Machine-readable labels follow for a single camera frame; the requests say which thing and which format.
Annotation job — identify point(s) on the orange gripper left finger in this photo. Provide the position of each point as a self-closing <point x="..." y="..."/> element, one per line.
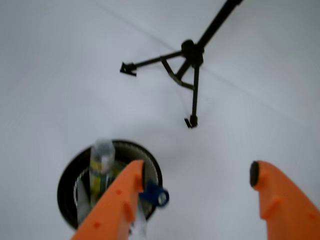
<point x="116" y="210"/>

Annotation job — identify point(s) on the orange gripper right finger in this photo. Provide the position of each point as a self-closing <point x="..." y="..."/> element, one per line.
<point x="288" y="212"/>

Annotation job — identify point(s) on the dark blue pen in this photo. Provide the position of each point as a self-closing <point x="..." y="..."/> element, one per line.
<point x="155" y="195"/>

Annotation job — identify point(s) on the black cap marker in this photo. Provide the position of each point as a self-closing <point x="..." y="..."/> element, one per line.
<point x="102" y="158"/>

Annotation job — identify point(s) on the black mesh pen holder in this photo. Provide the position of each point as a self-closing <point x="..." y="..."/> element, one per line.
<point x="78" y="170"/>

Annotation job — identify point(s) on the black camera tripod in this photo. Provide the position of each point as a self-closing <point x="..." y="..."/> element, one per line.
<point x="193" y="54"/>

